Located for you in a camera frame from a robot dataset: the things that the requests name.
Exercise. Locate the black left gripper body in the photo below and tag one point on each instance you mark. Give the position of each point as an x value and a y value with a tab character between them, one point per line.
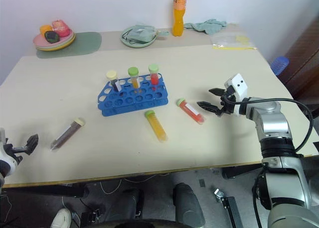
17	150

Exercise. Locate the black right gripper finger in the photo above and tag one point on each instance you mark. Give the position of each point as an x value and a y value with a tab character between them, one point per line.
218	91
209	106

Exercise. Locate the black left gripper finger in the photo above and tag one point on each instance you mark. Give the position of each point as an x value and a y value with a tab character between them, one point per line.
32	143

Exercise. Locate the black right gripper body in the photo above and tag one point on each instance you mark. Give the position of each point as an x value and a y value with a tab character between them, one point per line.
228	107

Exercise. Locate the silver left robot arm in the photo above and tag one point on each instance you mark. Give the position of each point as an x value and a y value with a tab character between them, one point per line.
1	180

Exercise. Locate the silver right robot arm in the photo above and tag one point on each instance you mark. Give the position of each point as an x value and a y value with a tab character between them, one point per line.
276	123

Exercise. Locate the green-capped labelled tube, red-orange liquid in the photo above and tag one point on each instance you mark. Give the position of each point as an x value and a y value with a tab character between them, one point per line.
190	109

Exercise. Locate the cream-capped tube with brown liquid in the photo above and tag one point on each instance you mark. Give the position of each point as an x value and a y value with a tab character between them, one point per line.
67	133

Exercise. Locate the green-capped tube with yellow liquid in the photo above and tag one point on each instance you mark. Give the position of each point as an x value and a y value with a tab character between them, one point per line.
156	126

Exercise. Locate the green-capped tube with red liquid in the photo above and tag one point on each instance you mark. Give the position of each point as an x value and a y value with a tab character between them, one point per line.
154	75

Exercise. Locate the blue plastic test tube rack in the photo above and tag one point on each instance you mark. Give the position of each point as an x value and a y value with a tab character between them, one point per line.
129	106

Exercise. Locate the green-capped tube with orange liquid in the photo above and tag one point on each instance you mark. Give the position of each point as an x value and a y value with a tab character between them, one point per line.
134	75

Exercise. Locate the cream-capped tube with dark liquid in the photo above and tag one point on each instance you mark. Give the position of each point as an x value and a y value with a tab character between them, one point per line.
112	76

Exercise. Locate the clear plastic zip bag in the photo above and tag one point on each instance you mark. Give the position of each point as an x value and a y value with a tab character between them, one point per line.
231	41

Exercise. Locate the crumpled green cloth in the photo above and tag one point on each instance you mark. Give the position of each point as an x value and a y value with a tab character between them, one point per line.
209	26

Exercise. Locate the blue ribbed plastic object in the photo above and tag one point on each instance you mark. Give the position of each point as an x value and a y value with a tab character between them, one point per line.
280	65

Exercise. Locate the white shoe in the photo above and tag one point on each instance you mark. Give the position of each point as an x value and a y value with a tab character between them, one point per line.
61	218

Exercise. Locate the orange drink bottle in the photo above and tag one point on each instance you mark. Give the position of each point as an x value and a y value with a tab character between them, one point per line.
178	21

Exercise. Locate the silver metal clamp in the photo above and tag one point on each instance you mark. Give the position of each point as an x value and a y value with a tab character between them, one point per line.
219	195

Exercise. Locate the brown wooden cabinet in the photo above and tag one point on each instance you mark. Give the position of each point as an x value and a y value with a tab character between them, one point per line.
305	61

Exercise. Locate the small black box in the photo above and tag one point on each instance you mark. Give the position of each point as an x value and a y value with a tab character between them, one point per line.
91	215

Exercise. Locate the folded green cloth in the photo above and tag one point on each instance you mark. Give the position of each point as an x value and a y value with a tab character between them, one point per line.
140	34

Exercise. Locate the green bowl with cloth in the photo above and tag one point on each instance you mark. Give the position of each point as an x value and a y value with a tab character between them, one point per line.
129	43

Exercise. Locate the dark rounded shape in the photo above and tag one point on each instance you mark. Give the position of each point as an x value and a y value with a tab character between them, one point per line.
188	205

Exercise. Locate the stack of plates with food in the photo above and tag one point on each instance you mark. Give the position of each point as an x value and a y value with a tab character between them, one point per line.
41	42

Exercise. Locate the black metal leg bar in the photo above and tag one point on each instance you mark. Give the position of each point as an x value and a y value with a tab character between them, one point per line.
230	210

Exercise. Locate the yellow plate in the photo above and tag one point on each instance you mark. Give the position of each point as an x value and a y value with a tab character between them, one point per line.
67	43

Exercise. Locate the black and green toy food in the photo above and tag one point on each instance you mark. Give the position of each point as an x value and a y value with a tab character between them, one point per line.
51	36

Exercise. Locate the green placemat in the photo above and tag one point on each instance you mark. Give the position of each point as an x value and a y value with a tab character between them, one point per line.
86	42

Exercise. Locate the orange toy fruit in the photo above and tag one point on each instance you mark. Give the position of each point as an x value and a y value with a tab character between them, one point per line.
46	29

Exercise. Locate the pink toy food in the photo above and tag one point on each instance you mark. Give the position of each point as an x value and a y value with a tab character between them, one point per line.
60	27

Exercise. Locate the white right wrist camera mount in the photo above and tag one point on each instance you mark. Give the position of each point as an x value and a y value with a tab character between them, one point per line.
239	87

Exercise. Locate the black table frame bar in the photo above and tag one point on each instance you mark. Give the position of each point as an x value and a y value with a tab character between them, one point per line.
45	190
241	170

